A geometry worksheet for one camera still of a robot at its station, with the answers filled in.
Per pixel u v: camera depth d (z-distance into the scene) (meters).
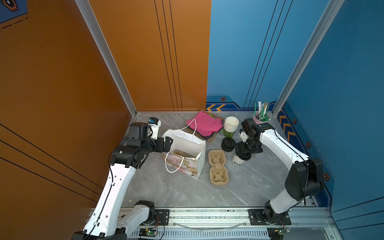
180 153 0.92
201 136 0.97
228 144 0.96
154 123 0.61
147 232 0.71
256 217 0.72
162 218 0.74
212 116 1.12
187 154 0.91
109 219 0.37
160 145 0.61
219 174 0.87
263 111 0.96
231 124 0.96
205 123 1.09
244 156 0.82
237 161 0.87
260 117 1.01
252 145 0.71
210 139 0.99
